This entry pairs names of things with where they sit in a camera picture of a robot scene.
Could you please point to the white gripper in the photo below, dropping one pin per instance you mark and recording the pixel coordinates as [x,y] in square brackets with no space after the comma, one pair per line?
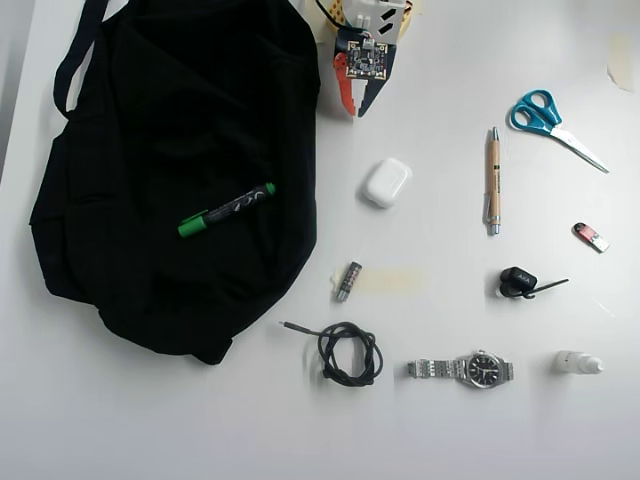
[346,98]

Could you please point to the green capped whiteboard marker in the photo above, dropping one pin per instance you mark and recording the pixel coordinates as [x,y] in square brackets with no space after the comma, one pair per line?
[227,210]

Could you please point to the black fabric bag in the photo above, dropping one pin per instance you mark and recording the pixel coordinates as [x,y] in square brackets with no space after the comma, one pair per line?
[175,125]

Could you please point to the white earbuds case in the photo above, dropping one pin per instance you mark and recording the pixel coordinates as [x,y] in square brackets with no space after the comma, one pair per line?
[385,182]

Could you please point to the wooden ballpoint pen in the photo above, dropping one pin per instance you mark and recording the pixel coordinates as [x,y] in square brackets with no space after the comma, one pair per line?
[494,180]

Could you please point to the small lip balm tube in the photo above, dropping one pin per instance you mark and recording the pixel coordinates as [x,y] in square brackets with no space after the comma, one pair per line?
[348,281]

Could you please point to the black bluetooth headset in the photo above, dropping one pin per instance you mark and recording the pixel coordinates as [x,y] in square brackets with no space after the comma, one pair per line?
[517,281]

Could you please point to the red USB stick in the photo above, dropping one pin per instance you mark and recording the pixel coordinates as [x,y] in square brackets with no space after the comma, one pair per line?
[591,237]

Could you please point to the steel wristwatch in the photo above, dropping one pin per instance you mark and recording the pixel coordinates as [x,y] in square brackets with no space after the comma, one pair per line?
[480,371]

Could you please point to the white dropper bottle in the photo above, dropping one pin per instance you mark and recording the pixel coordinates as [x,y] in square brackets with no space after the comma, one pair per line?
[575,362]

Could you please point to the bare camera circuit board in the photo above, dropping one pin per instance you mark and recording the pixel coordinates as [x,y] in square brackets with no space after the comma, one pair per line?
[364,56]

